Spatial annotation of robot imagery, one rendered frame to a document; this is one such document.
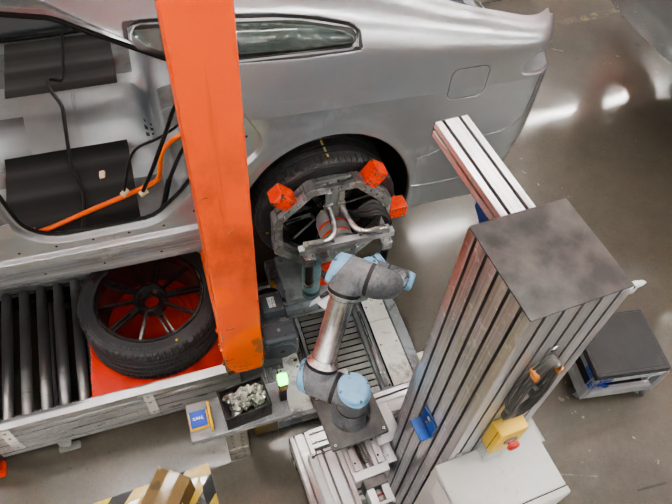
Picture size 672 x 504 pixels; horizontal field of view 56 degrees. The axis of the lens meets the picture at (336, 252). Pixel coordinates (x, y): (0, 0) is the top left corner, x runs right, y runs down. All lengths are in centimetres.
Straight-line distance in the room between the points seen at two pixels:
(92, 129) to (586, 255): 254
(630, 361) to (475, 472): 163
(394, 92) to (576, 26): 371
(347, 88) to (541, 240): 124
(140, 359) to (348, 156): 128
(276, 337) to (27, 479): 132
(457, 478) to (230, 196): 104
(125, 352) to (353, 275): 129
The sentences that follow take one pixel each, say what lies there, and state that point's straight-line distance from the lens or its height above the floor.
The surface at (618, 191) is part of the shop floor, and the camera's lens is 466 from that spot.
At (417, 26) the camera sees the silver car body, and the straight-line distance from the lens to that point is 244.
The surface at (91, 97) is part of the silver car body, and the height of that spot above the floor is 95.
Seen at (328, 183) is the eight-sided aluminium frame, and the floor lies 109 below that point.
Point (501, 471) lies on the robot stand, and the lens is 199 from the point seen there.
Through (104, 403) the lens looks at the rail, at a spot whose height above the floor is 39.
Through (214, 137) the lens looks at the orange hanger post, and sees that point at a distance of 169.
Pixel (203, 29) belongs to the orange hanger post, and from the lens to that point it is 149.
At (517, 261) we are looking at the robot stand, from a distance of 133.
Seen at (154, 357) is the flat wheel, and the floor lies 49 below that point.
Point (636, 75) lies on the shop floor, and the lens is 573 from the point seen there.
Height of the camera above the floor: 304
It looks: 53 degrees down
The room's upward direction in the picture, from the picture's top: 5 degrees clockwise
